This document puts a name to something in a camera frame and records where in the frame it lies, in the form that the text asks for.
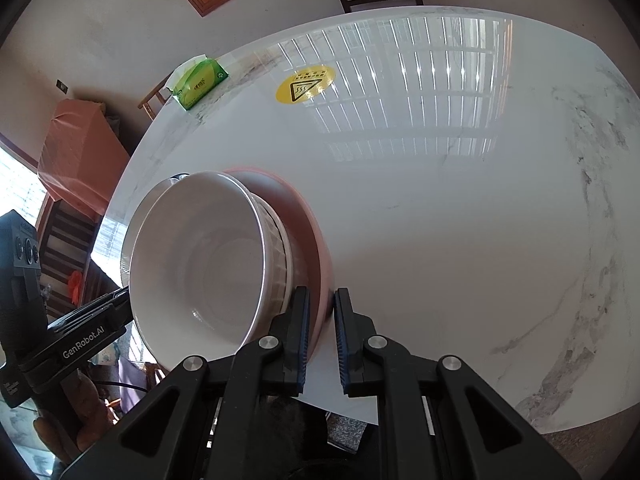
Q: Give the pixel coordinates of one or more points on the dark wooden shelf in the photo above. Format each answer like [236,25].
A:
[65,240]

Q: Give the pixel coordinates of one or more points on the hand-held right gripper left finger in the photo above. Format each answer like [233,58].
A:
[302,345]

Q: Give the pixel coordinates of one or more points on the wall switch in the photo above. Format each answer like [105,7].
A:
[62,86]

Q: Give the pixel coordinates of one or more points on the orange plastic bag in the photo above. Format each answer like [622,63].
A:
[75,285]

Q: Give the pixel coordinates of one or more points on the orange cloth covered furniture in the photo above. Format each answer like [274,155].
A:
[80,150]

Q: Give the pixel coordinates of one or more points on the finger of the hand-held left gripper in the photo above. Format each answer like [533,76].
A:
[92,310]

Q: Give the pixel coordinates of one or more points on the light wooden chair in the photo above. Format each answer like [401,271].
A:
[150,102]

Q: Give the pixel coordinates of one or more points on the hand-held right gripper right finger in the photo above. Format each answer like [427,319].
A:
[342,345]

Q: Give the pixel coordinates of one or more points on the purple cloth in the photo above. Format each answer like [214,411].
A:
[132,375]

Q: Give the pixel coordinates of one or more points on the dark cloth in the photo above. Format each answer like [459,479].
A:
[295,435]

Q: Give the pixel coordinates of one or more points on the person's left hand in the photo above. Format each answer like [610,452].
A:
[75,425]

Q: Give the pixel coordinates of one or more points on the grey stone slab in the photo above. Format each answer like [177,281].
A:
[347,432]

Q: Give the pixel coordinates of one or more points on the large white bowl pink base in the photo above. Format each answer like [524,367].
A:
[296,272]

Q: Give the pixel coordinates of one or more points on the green tissue pack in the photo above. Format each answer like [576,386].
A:
[200,82]

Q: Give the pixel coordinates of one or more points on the white bowl blue cartoon print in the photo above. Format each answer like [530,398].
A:
[200,260]

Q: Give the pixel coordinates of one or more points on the yellow round sticker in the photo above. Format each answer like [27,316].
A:
[305,85]

